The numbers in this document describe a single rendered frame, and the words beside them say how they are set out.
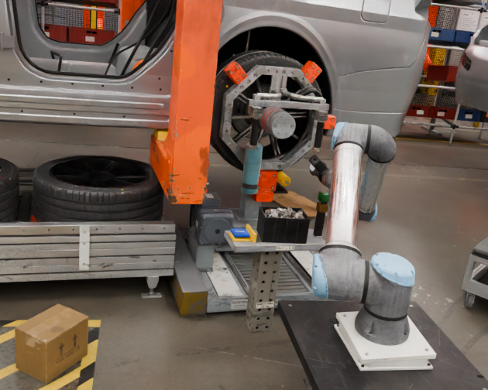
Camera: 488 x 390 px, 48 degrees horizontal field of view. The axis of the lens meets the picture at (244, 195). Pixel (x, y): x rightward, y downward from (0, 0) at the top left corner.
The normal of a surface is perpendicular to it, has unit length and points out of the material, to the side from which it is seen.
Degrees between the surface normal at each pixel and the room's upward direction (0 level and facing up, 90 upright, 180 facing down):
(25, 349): 90
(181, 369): 0
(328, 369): 0
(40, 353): 90
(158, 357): 0
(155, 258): 90
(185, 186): 90
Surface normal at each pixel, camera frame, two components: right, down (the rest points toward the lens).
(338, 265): -0.06, -0.52
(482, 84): -0.97, 0.01
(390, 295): -0.16, 0.37
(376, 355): 0.06, -0.92
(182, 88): 0.29, 0.33
